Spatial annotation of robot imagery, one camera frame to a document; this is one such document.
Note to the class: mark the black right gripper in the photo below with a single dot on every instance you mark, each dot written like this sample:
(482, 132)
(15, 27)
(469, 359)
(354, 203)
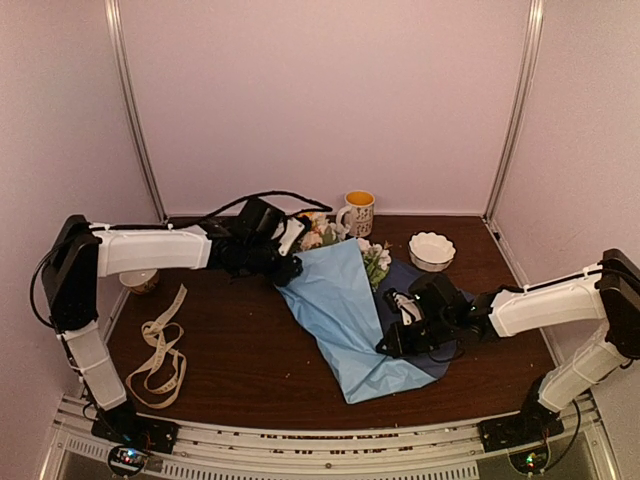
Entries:
(401, 346)

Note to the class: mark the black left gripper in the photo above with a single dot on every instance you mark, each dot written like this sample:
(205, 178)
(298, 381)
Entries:
(282, 275)

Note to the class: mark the blue wrapping paper sheet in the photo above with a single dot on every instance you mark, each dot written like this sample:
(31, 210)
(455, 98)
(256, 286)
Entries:
(333, 301)

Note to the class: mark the white flower stem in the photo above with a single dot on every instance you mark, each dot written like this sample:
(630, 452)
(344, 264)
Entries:
(322, 231)

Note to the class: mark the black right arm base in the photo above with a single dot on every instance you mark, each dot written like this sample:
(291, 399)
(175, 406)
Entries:
(533, 423)

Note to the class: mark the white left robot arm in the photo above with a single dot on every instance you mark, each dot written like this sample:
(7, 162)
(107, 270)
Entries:
(85, 252)

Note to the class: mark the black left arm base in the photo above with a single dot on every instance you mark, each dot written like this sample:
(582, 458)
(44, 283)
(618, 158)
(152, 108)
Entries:
(123, 425)

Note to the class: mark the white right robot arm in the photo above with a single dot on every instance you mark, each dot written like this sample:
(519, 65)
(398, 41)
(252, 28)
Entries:
(606, 292)

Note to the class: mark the white scalloped bowl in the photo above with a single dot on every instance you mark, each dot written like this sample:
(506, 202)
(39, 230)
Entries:
(431, 252)

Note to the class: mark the small patterned cup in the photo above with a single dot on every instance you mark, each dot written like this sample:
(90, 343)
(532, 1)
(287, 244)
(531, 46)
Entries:
(140, 282)

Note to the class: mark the white mug yellow inside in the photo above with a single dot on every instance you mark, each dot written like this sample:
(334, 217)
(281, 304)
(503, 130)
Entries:
(356, 217)

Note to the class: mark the cream printed ribbon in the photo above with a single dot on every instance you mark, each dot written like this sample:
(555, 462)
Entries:
(162, 334)

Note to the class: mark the right circuit board with LEDs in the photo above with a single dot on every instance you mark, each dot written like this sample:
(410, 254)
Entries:
(529, 462)

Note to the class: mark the circuit board with leds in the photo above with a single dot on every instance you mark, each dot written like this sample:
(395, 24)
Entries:
(529, 462)
(123, 460)

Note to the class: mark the left circuit board with LEDs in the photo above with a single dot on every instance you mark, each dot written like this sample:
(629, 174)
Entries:
(123, 460)

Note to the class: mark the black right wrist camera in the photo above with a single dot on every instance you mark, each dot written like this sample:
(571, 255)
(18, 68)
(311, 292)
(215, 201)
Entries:
(430, 298)

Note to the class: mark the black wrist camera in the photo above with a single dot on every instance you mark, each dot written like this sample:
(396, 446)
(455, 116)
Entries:
(430, 298)
(260, 220)

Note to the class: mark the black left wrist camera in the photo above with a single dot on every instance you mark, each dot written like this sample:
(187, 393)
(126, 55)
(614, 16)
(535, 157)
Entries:
(260, 220)

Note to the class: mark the aluminium front rail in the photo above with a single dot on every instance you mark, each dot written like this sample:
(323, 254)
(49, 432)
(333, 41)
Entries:
(451, 450)

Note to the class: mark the left aluminium frame post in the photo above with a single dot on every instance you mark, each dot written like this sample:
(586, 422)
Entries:
(116, 33)

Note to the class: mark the aluminium frame post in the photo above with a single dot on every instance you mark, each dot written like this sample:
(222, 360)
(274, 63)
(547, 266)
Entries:
(116, 33)
(528, 64)

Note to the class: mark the right aluminium frame post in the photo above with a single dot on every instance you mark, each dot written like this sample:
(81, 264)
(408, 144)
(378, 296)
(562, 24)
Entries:
(528, 64)

